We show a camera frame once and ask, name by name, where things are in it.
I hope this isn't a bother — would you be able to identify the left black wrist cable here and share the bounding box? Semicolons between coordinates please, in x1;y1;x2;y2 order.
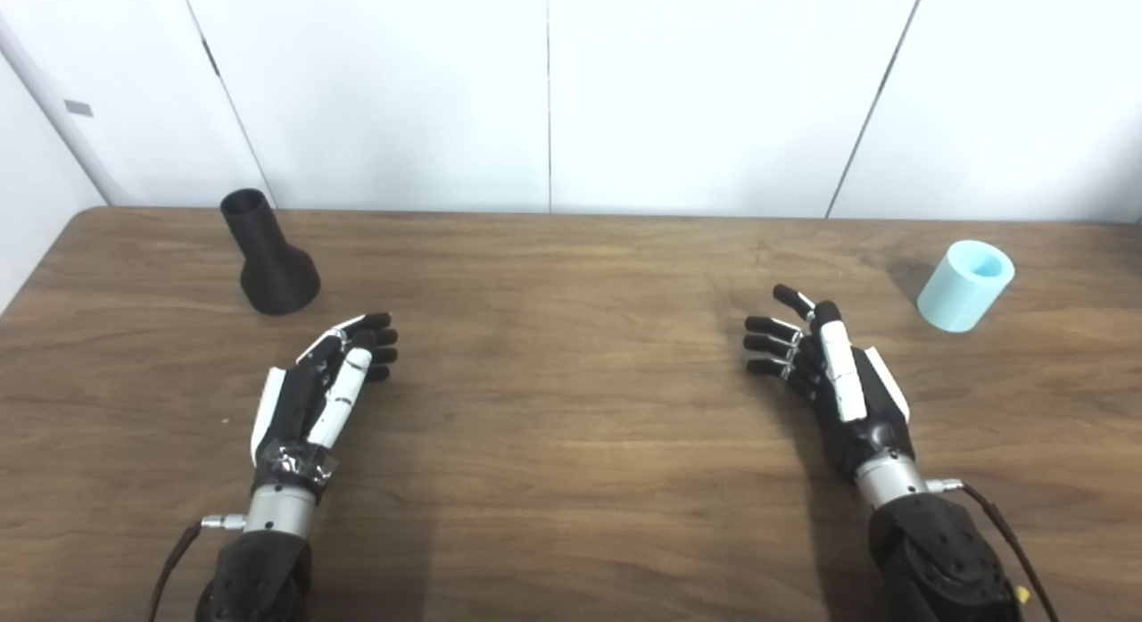
147;513;247;622

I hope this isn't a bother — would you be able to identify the light-blue hose piece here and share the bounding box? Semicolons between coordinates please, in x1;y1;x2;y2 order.
916;240;1016;334

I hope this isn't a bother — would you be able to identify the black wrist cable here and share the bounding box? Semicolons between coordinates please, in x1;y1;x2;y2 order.
928;478;1059;622
147;513;247;622

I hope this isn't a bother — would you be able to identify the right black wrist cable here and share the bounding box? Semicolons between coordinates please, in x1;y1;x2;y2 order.
928;478;1059;622

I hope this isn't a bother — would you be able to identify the left white and black hand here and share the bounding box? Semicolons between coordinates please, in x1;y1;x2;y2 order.
250;312;401;505

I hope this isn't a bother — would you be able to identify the black flared nozzle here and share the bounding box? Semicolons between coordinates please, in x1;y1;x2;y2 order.
220;188;321;317

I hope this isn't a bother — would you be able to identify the right white and black hand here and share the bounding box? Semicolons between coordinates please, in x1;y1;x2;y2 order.
743;284;917;482

